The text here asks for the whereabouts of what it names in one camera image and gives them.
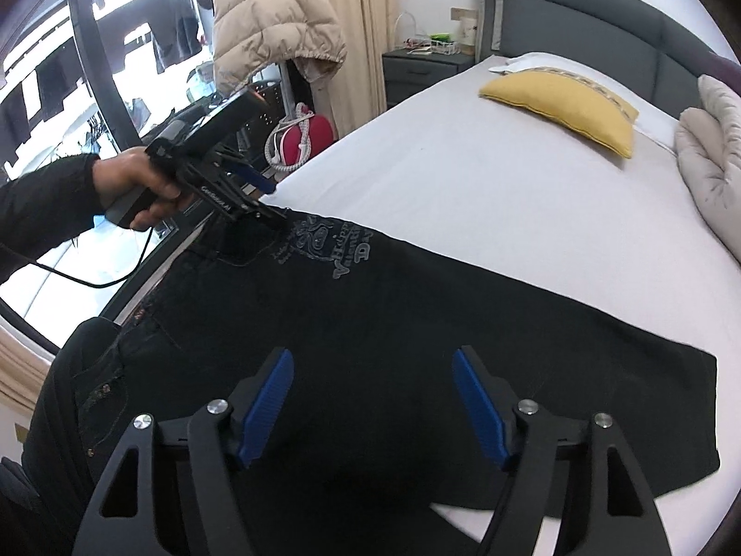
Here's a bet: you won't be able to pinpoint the black denim pants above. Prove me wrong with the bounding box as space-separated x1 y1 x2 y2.
23 212 720 555

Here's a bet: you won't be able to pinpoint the left forearm black sleeve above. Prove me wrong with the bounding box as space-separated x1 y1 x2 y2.
0 154 104 283

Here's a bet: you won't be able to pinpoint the left hand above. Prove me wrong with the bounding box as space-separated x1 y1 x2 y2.
92 147 194 231

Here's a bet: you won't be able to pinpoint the beige puffer jacket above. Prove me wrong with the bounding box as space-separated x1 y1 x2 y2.
212 0 346 97

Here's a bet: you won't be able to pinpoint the dark grey nightstand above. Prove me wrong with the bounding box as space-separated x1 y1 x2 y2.
382 49 475 109

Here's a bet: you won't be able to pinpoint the beige curtain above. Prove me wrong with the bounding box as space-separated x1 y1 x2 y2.
314 0 399 137

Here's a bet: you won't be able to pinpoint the white bed mattress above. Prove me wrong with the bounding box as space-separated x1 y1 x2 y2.
270 57 740 555

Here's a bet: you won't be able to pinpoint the dark grey headboard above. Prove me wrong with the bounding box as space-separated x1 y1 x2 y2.
475 0 740 118

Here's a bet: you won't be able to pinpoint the yellow cushion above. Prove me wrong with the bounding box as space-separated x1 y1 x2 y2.
478 67 639 159

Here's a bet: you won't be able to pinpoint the white pillow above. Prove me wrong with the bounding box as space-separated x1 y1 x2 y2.
488 51 678 155

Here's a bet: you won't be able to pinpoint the rolled white duvet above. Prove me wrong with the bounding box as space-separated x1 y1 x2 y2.
674 74 741 260

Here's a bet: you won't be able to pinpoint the black cable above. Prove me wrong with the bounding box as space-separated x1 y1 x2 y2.
0 225 155 291

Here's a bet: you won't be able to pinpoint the white wire basket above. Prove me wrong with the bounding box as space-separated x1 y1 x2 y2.
393 12 458 55

